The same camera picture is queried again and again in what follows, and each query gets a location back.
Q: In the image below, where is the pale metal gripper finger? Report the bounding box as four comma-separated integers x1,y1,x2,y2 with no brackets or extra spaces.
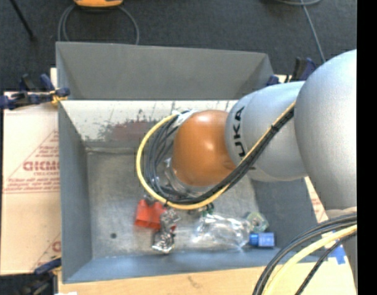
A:
159,208,181,232
151,231,177,254

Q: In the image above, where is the orange-red plastic block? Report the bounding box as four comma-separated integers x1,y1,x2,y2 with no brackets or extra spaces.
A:
133,198,168,231

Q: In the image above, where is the clear plastic bottle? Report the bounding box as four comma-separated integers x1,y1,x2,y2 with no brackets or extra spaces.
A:
190,213,254,252

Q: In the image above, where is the grey metal bin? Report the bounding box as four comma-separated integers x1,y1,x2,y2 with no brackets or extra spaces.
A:
55,41,326,284

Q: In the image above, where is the green and white round thing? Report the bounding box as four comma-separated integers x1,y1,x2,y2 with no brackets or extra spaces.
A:
245,211,269,232

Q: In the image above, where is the small blue box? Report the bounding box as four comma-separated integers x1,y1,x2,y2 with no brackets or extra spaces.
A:
248,232,276,249

